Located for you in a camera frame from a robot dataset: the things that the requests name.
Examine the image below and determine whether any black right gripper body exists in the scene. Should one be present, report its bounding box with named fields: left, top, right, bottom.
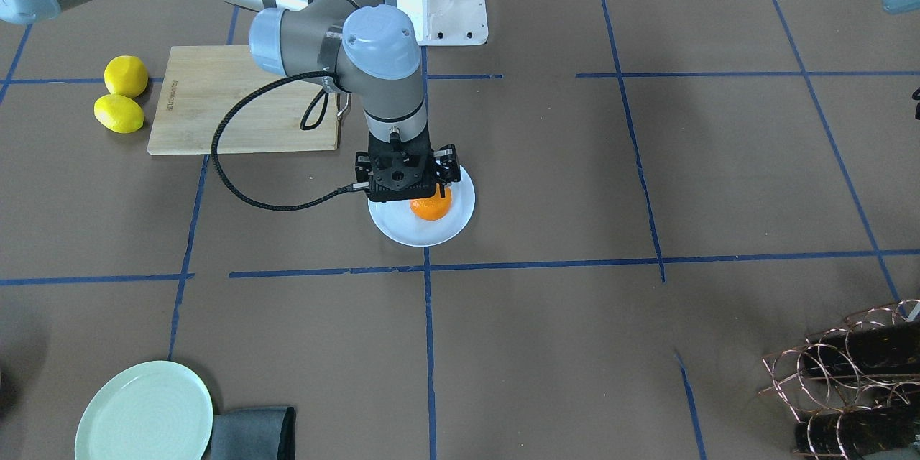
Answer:
left=354, top=128, right=462, bottom=203

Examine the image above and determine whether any orange fruit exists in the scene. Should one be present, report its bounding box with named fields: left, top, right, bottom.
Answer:
left=410, top=188, right=453, bottom=221

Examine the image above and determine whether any light blue plate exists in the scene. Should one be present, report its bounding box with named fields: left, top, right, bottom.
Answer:
left=367, top=166, right=476, bottom=247

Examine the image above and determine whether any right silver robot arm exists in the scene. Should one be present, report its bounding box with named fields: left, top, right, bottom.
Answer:
left=2, top=0, right=462, bottom=210

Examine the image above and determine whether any light green plate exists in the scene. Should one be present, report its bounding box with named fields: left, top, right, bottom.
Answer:
left=73, top=361, right=214, bottom=459

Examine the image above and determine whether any bamboo cutting board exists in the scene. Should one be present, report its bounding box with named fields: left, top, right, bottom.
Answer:
left=147, top=45, right=352, bottom=157

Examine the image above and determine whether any lower yellow lemon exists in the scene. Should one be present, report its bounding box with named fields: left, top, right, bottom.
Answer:
left=94, top=93, right=145, bottom=134

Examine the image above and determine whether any yellow lemon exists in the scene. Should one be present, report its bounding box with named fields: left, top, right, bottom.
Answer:
left=94, top=93, right=145, bottom=134
left=103, top=56, right=150, bottom=98

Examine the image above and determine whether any upper yellow lemon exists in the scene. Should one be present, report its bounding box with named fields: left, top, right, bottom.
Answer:
left=103, top=56, right=150, bottom=98

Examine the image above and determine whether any dark green wine bottle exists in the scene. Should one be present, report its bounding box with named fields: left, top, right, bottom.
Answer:
left=794, top=405, right=919, bottom=459

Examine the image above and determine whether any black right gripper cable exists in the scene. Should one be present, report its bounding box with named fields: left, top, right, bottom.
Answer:
left=211, top=70, right=371, bottom=212

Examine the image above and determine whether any copper wire bottle rack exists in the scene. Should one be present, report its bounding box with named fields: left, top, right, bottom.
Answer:
left=761, top=299, right=919, bottom=459

